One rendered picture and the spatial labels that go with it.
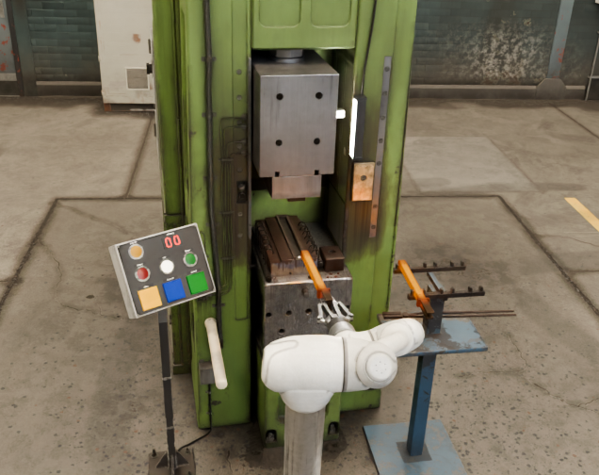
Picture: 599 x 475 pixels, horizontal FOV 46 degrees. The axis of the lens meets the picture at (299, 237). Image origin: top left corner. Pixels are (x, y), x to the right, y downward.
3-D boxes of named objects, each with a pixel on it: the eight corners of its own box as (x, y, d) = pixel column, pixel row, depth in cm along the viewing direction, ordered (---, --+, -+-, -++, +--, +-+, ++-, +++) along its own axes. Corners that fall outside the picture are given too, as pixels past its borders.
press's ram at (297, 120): (354, 172, 282) (361, 73, 264) (259, 177, 274) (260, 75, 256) (329, 139, 319) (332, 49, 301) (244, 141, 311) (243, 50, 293)
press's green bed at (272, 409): (340, 441, 339) (346, 363, 318) (263, 451, 332) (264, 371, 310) (314, 370, 387) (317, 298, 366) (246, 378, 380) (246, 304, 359)
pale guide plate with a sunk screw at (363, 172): (371, 200, 303) (375, 163, 296) (351, 201, 301) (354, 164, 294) (370, 198, 305) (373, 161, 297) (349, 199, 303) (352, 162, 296)
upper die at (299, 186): (320, 196, 284) (321, 174, 279) (271, 199, 280) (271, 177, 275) (299, 159, 320) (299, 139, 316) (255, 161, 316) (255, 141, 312)
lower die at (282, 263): (316, 272, 300) (317, 255, 296) (270, 276, 296) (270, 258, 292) (296, 229, 336) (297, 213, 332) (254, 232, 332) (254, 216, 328)
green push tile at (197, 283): (208, 289, 273) (203, 270, 273) (192, 295, 269) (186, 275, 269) (206, 290, 275) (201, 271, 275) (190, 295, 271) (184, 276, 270)
